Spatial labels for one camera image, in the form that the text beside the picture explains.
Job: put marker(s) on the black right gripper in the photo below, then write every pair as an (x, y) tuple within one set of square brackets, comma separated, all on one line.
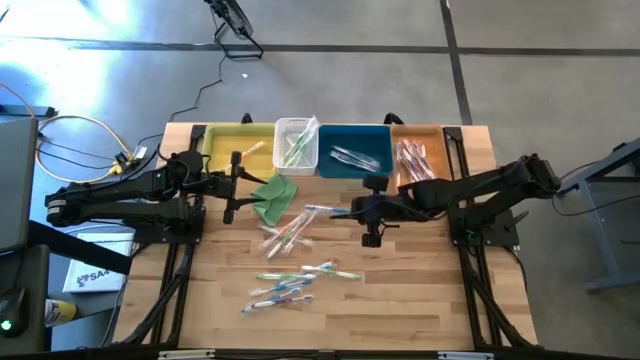
[(380, 207)]

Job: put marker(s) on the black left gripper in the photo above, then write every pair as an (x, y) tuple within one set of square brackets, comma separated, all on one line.
[(215, 184)]

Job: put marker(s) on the green cloth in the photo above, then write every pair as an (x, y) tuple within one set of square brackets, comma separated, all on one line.
[(275, 200)]

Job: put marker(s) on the orange white toothbrush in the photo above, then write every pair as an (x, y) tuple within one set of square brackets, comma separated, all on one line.
[(284, 235), (255, 148)]

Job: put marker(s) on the green packaged toothbrush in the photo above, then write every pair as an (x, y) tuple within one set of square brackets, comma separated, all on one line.
[(301, 227)]

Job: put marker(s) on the yellow white toothbrush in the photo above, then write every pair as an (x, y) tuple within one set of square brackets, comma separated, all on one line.
[(270, 231)]

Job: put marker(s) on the green white toothbrush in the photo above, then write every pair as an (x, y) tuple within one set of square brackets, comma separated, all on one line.
[(277, 245), (272, 276), (296, 150), (301, 139), (304, 150), (290, 156), (309, 131), (345, 274)]

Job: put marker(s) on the purple white toothbrush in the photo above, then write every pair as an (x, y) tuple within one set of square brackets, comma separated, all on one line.
[(290, 300), (404, 161), (425, 161), (420, 169), (400, 152), (412, 164)]

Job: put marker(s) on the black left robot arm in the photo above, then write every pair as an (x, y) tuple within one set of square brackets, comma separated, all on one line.
[(115, 192)]

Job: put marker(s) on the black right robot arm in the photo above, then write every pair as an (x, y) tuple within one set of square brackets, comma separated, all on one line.
[(475, 187)]

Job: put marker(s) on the white perforated basket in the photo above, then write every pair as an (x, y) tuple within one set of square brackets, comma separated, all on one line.
[(295, 165)]

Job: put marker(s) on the yellow plastic bin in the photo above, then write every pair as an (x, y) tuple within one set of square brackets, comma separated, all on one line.
[(220, 145)]

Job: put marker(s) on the blue plastic bin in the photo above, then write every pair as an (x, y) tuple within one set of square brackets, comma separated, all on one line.
[(370, 137)]

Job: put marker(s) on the orange plastic bin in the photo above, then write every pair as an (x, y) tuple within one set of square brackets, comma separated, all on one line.
[(440, 150)]

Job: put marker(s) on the black yellow power plug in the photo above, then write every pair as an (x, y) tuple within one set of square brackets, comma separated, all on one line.
[(122, 162)]

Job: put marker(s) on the black floor fan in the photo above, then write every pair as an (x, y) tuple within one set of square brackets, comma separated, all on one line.
[(235, 22)]

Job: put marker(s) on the white printed box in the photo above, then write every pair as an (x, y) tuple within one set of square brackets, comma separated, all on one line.
[(97, 270)]

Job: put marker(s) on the black diagonal beam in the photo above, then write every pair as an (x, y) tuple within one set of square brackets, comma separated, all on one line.
[(80, 250)]

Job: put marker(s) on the yellow can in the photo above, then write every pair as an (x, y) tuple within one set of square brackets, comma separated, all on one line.
[(60, 312)]

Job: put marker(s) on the dark desk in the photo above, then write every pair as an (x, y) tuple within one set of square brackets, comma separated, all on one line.
[(37, 270)]

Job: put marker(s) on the black flat bar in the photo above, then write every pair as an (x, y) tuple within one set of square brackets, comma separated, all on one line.
[(27, 110)]

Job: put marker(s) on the black computer mouse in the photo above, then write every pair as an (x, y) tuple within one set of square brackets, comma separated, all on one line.
[(12, 312)]

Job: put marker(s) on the black table edge rail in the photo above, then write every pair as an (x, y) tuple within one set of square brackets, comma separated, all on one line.
[(320, 354)]

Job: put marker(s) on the white rail bracket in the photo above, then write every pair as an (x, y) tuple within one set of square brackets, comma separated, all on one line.
[(465, 356), (186, 355)]

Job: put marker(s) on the blue-grey metal table frame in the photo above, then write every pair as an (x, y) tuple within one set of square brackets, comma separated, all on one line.
[(597, 235)]

